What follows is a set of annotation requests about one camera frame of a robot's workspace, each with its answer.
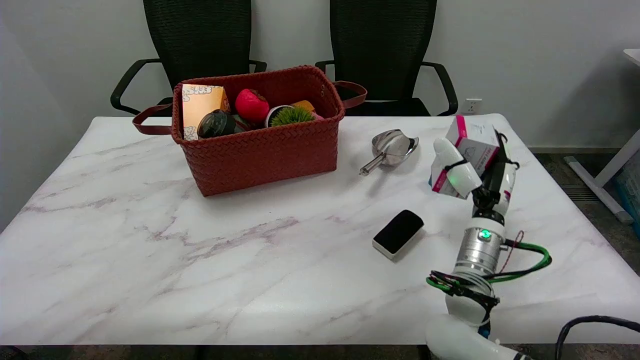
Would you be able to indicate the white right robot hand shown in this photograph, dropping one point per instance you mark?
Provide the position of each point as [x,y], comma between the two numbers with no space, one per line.
[462,175]

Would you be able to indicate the white paper box pink edge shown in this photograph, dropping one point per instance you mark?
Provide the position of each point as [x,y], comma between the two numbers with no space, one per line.
[475,142]

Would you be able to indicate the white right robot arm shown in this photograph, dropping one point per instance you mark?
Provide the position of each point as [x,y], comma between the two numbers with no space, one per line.
[480,250]

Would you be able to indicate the blue storage box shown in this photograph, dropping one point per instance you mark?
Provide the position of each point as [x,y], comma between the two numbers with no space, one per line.
[631,192]

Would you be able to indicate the red woven basket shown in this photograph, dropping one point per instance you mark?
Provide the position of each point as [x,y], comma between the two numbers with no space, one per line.
[260,155]

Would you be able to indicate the silver metal scoop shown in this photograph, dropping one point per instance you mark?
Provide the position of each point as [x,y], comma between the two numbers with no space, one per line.
[395,145]

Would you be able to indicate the black whiteboard eraser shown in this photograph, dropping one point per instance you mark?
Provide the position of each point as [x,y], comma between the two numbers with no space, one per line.
[398,231]

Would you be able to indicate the black mesh office chair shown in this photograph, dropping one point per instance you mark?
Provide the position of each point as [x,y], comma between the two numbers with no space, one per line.
[382,40]
[197,35]

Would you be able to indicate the small orange item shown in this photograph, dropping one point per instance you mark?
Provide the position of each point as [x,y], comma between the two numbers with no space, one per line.
[303,105]

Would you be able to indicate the green plant in white pot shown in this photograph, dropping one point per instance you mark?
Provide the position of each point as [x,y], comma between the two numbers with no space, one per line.
[292,116]

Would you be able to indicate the red toy fruit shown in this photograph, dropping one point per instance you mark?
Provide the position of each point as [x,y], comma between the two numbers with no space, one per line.
[251,106]

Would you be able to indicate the dark round jar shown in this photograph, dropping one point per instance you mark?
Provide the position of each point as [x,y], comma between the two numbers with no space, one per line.
[216,125]

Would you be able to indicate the orange paper carton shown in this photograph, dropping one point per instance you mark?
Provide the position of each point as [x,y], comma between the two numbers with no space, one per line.
[200,105]

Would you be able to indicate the white wall socket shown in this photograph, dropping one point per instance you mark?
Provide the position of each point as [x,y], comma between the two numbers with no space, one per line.
[473,106]

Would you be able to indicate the white desk frame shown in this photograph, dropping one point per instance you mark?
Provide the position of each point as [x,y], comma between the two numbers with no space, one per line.
[607,172]

